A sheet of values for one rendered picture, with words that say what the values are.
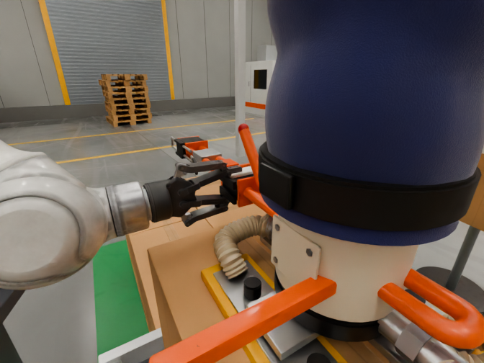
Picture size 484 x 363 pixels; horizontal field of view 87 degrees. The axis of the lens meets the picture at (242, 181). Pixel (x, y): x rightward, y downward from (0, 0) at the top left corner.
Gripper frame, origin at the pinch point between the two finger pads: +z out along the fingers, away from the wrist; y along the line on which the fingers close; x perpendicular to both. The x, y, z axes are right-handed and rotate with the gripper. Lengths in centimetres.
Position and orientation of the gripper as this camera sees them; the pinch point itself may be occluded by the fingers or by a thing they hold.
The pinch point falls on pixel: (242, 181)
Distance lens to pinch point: 56.0
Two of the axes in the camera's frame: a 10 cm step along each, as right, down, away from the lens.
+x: 5.0, 3.3, -8.0
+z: 8.7, -2.0, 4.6
